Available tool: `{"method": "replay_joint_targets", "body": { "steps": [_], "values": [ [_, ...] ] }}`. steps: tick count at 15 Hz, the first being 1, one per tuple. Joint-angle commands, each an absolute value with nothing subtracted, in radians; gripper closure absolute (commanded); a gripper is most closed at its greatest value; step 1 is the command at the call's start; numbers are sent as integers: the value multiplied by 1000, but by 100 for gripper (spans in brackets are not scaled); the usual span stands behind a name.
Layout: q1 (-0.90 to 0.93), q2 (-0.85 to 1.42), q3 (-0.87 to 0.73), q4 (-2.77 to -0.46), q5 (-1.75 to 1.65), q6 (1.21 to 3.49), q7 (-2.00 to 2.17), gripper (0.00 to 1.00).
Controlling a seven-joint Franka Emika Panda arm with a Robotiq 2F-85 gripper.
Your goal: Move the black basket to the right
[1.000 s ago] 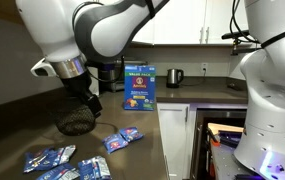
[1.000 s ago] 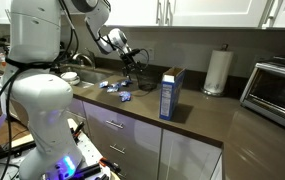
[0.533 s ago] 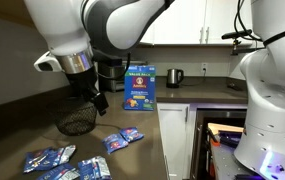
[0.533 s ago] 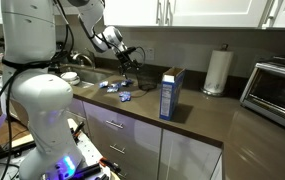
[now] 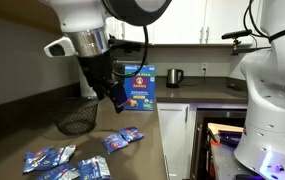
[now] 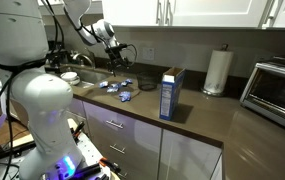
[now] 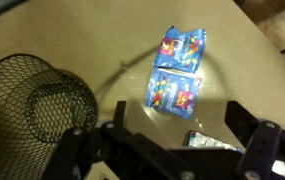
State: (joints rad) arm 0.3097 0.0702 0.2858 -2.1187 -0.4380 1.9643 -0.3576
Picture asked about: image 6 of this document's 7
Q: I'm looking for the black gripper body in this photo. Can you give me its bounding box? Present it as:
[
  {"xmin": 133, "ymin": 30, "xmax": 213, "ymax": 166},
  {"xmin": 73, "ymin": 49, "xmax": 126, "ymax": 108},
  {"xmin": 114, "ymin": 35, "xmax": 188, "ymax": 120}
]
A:
[{"xmin": 107, "ymin": 49, "xmax": 123, "ymax": 66}]

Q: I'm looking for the black wire mesh basket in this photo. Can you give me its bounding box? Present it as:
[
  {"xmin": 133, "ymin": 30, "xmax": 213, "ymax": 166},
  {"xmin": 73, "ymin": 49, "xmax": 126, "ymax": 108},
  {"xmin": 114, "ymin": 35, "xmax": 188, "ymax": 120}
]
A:
[{"xmin": 136, "ymin": 70, "xmax": 159, "ymax": 92}]

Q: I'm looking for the steel kitchen sink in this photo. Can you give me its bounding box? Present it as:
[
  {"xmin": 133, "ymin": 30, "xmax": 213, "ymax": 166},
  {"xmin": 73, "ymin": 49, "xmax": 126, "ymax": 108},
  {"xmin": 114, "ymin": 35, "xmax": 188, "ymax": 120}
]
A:
[{"xmin": 60, "ymin": 64, "xmax": 111, "ymax": 86}]

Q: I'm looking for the chrome sink faucet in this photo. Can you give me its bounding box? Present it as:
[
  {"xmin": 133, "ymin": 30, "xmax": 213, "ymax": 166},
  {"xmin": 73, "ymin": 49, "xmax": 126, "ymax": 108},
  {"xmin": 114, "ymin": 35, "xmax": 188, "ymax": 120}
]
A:
[{"xmin": 71, "ymin": 49, "xmax": 96, "ymax": 69}]

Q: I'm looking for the white bowl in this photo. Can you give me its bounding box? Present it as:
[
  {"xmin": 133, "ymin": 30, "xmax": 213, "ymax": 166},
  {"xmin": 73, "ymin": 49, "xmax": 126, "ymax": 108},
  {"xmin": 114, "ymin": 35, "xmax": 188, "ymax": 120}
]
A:
[{"xmin": 60, "ymin": 71, "xmax": 81, "ymax": 86}]

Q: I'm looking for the blue fruit snack box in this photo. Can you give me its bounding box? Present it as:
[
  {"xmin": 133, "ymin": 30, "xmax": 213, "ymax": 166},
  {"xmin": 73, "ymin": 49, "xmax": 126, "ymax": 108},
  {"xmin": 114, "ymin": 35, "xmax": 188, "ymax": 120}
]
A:
[{"xmin": 158, "ymin": 66, "xmax": 187, "ymax": 122}]

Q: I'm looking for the black pen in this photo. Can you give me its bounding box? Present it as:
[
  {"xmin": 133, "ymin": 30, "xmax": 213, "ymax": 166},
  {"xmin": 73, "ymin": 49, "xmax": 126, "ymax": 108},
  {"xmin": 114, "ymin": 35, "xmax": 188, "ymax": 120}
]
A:
[{"xmin": 71, "ymin": 120, "xmax": 87, "ymax": 139}]

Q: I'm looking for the white lower cabinet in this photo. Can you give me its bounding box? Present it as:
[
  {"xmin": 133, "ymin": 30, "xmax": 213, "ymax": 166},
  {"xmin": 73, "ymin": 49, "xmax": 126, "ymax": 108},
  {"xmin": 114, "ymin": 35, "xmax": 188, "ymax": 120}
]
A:
[{"xmin": 66, "ymin": 97, "xmax": 224, "ymax": 180}]

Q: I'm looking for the white cabinet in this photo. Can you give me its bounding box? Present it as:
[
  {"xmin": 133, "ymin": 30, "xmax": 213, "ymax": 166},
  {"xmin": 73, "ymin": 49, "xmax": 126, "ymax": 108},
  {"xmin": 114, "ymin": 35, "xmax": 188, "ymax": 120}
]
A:
[
  {"xmin": 66, "ymin": 97, "xmax": 224, "ymax": 180},
  {"xmin": 36, "ymin": 0, "xmax": 285, "ymax": 30}
]

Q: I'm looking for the perforated metal robot table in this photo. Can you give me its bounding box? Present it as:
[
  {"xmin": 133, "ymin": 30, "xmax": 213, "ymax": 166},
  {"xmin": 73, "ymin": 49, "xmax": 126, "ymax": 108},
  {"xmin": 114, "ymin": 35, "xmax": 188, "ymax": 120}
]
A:
[{"xmin": 0, "ymin": 118, "xmax": 111, "ymax": 180}]

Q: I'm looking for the white paper towel roll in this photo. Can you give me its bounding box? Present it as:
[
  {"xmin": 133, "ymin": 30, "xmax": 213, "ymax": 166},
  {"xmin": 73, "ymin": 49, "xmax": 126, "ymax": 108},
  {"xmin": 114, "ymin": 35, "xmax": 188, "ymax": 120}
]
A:
[
  {"xmin": 201, "ymin": 43, "xmax": 230, "ymax": 98},
  {"xmin": 203, "ymin": 49, "xmax": 235, "ymax": 95}
]

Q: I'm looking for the white upper cabinet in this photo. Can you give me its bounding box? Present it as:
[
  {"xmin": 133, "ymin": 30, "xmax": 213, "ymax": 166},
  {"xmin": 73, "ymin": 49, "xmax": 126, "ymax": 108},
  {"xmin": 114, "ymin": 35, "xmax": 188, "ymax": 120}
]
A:
[{"xmin": 36, "ymin": 0, "xmax": 285, "ymax": 30}]

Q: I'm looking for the silver toaster oven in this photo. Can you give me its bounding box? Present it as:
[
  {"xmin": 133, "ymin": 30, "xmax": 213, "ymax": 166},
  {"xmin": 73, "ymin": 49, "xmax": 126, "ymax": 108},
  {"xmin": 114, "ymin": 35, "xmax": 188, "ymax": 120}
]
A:
[{"xmin": 239, "ymin": 54, "xmax": 285, "ymax": 136}]

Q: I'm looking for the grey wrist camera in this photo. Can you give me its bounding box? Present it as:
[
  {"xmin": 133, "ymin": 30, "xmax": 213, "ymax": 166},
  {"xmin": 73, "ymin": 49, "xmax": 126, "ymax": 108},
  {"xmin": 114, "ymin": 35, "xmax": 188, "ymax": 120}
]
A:
[{"xmin": 104, "ymin": 43, "xmax": 129, "ymax": 54}]

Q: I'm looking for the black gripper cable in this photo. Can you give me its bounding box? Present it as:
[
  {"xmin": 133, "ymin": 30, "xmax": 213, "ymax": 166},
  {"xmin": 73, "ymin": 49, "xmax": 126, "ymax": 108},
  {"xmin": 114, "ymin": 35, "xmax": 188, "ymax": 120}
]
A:
[{"xmin": 125, "ymin": 43, "xmax": 139, "ymax": 68}]

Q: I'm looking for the white wall outlet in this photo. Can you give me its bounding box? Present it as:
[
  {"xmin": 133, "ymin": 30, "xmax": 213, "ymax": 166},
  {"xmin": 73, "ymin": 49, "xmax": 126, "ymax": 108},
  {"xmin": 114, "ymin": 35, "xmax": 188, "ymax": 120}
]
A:
[{"xmin": 142, "ymin": 47, "xmax": 156, "ymax": 62}]

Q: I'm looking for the silver drawer handle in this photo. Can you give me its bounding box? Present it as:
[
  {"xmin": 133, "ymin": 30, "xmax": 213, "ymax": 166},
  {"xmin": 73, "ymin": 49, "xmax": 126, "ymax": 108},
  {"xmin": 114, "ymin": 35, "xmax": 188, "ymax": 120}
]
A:
[
  {"xmin": 109, "ymin": 143, "xmax": 127, "ymax": 155},
  {"xmin": 105, "ymin": 119, "xmax": 125, "ymax": 130}
]

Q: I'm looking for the silver cabinet handle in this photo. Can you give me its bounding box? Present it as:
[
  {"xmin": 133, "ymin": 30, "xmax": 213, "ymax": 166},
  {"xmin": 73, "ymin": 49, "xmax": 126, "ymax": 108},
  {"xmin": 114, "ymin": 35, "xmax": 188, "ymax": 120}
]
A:
[
  {"xmin": 257, "ymin": 0, "xmax": 272, "ymax": 28},
  {"xmin": 267, "ymin": 0, "xmax": 283, "ymax": 28},
  {"xmin": 164, "ymin": 0, "xmax": 175, "ymax": 27},
  {"xmin": 155, "ymin": 0, "xmax": 165, "ymax": 26}
]

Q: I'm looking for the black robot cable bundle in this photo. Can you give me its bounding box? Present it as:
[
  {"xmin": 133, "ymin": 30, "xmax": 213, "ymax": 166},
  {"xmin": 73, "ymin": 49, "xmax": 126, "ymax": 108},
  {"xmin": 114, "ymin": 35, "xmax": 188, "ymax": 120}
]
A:
[{"xmin": 0, "ymin": 0, "xmax": 66, "ymax": 180}]

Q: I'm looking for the black orange handled tool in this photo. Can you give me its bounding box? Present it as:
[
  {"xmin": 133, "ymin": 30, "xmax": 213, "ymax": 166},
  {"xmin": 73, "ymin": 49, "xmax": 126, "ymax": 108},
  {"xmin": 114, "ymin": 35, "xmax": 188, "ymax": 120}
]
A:
[{"xmin": 99, "ymin": 157, "xmax": 121, "ymax": 175}]

